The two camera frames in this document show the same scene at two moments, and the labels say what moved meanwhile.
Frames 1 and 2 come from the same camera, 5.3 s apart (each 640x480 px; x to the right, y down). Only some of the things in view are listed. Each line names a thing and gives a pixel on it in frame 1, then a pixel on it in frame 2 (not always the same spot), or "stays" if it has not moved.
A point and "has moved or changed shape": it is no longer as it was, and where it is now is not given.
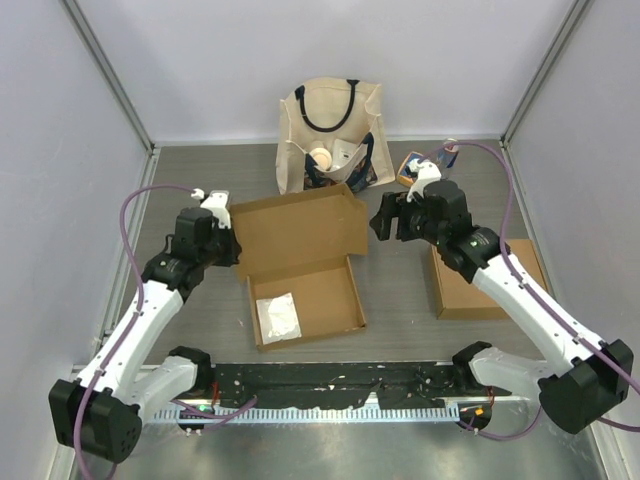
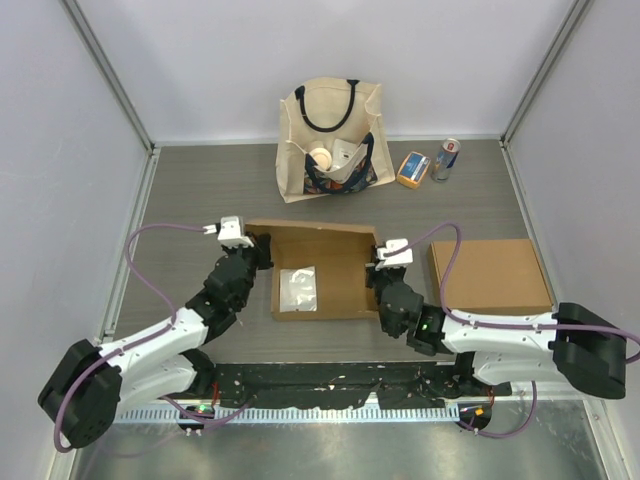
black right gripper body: [414, 223] → [379, 278]
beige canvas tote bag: [331, 133] stays
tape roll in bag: [322, 158] stays
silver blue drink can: [447, 155] stays
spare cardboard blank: [299, 242] has moved or changed shape
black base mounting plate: [391, 385] stays
